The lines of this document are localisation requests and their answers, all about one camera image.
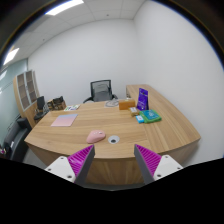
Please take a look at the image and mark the pink blue mouse pad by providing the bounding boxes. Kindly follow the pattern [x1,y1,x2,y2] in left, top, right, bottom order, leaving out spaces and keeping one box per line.
[51,114,77,127]

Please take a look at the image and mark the orange cardboard box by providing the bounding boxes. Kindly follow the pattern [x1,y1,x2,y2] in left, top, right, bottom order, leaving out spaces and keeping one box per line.
[119,99,135,110]

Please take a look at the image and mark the black mesh office chair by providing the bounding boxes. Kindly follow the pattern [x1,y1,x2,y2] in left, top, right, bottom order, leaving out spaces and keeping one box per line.
[84,80,117,103]

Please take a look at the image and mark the colourful booklet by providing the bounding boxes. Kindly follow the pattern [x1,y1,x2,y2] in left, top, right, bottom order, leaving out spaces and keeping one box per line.
[64,104,80,111]

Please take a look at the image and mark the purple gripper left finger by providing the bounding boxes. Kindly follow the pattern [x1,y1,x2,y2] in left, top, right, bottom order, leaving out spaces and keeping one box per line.
[46,145,95,186]

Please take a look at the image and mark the small blue box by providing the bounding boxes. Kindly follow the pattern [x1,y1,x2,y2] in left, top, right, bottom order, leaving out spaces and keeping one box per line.
[135,115,144,124]

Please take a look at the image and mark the wooden office desk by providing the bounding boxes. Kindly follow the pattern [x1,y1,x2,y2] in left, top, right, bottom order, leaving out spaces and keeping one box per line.
[25,84,200,185]

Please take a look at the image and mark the pink computer mouse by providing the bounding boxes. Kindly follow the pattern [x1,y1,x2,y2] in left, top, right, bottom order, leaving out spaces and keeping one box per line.
[86,130,106,144]

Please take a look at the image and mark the dark sofa at left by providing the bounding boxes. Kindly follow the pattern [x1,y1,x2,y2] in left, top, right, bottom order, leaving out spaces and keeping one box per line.
[0,118,32,162]

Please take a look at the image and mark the wooden shelf with items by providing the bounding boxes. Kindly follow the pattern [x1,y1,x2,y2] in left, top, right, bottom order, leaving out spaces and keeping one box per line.
[47,96,66,111]

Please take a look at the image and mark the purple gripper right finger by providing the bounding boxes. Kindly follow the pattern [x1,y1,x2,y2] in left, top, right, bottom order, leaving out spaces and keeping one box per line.
[134,145,182,185]

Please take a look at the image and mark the green box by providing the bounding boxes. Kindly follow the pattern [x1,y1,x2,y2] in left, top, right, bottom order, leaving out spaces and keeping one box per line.
[140,110,162,123]

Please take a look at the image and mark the small beige box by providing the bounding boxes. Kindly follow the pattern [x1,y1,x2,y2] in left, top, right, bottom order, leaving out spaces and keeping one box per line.
[129,107,139,116]

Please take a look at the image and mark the wooden cabinet with glass doors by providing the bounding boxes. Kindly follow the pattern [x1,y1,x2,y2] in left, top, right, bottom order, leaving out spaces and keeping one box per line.
[13,70,39,127]

